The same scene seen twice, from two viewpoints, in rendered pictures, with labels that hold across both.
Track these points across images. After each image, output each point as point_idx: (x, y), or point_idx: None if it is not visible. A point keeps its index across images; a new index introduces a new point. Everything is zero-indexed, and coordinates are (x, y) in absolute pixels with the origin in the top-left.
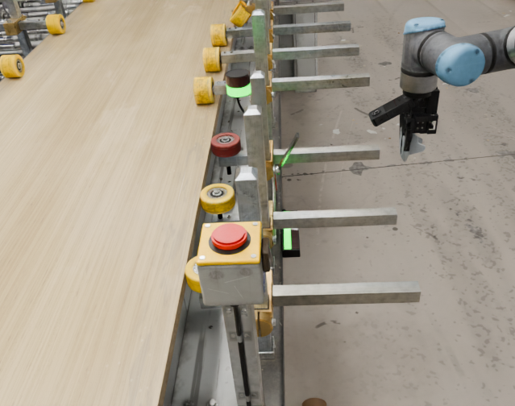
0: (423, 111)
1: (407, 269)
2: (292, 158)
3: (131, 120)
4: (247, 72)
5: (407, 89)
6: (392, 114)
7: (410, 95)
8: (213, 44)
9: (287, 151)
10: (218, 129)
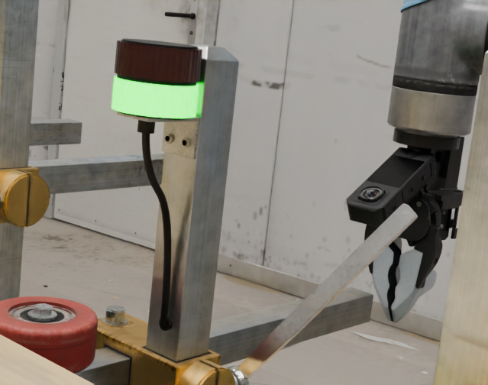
0: (438, 188)
1: None
2: (219, 349)
3: None
4: (185, 44)
5: (438, 128)
6: (408, 194)
7: (437, 143)
8: None
9: (327, 287)
10: None
